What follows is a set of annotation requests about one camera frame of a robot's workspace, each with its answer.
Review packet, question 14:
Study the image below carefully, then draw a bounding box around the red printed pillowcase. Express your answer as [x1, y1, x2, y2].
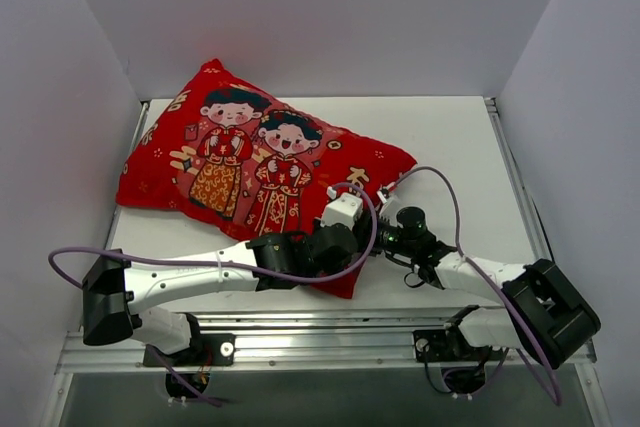
[115, 57, 418, 301]

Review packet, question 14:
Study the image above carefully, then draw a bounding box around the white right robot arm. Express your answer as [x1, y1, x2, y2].
[374, 207, 601, 369]

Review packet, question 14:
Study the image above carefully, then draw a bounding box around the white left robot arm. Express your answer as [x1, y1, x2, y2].
[81, 224, 359, 366]

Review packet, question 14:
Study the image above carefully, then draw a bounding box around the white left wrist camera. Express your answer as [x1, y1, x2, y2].
[320, 187, 364, 229]

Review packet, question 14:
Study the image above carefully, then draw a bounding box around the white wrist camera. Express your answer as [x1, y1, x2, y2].
[320, 187, 364, 229]
[376, 184, 398, 205]

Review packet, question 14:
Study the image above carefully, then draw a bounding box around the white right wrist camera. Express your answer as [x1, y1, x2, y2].
[376, 184, 398, 205]

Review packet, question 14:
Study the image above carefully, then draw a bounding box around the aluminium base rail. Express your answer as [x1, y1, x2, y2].
[54, 306, 596, 378]

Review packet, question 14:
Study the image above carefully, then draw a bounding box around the right side aluminium rail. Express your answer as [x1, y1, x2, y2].
[483, 97, 554, 260]

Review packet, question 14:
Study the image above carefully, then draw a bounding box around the left side aluminium rail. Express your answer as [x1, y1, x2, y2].
[102, 100, 151, 248]

